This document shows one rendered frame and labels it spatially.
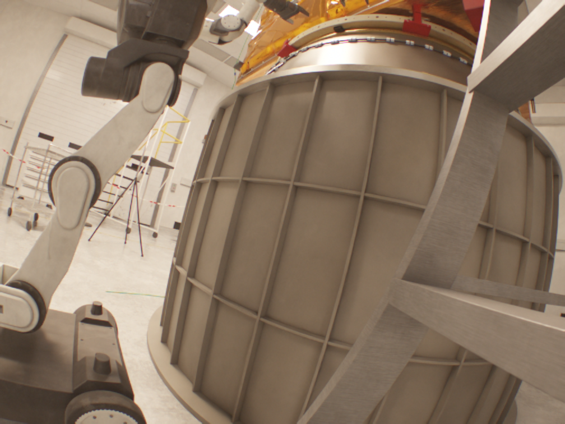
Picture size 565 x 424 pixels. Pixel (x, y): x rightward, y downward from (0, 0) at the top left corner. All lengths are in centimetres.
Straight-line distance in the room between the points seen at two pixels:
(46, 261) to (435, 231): 79
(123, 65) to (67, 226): 42
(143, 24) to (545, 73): 86
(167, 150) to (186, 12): 792
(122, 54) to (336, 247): 76
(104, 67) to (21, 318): 66
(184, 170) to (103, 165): 816
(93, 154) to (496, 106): 82
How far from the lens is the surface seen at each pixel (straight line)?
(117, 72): 79
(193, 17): 87
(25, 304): 77
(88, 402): 67
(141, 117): 74
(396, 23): 140
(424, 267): 34
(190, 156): 898
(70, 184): 69
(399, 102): 84
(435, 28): 142
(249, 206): 86
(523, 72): 41
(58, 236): 72
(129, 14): 85
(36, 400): 76
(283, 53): 170
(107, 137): 75
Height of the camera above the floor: 62
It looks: 6 degrees up
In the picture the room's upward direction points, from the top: 14 degrees clockwise
